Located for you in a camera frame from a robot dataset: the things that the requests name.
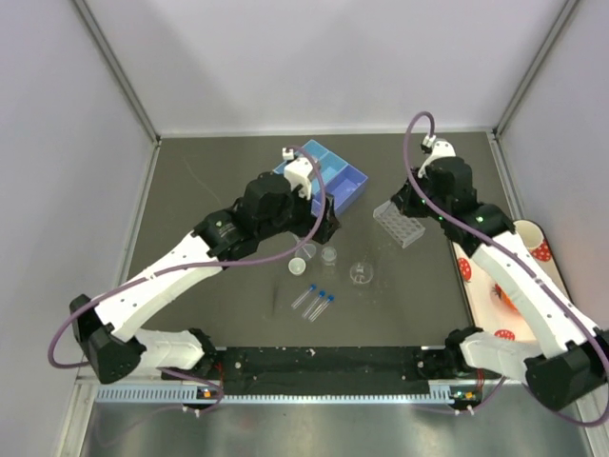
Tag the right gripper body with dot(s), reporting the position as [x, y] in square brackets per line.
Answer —
[413, 205]

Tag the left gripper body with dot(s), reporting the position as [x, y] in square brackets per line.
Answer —
[320, 232]

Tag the clear test tube rack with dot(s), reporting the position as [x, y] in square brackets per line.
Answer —
[405, 231]

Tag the blue capped test tube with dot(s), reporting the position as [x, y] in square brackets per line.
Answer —
[312, 288]
[313, 304]
[321, 308]

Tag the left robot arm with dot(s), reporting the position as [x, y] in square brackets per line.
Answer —
[112, 335]

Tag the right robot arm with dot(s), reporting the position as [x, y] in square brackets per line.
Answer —
[568, 358]

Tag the glass stoppered bottle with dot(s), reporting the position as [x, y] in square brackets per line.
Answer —
[329, 256]

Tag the clear plastic funnel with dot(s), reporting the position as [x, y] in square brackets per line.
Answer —
[305, 251]

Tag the purple drawer box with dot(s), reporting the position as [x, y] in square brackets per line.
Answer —
[345, 185]

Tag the middle blue drawer box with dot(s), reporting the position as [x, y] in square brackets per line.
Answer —
[331, 164]

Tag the clear glass beaker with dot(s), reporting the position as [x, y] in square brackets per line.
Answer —
[361, 273]

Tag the light blue drawer box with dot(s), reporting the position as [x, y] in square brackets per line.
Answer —
[316, 150]

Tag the orange bowl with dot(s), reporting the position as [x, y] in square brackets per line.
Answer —
[504, 298]

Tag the yellow cup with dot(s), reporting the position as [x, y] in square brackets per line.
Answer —
[531, 234]

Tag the strawberry pattern tray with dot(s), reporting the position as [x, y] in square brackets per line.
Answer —
[490, 307]

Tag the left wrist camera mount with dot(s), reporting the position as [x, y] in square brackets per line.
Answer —
[299, 171]

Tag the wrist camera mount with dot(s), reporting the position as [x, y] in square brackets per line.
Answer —
[434, 149]
[299, 171]

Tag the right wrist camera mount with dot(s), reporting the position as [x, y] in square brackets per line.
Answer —
[434, 149]

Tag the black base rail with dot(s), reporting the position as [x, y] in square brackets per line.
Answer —
[330, 370]

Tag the grey slotted cable duct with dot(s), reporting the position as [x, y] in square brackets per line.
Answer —
[192, 394]

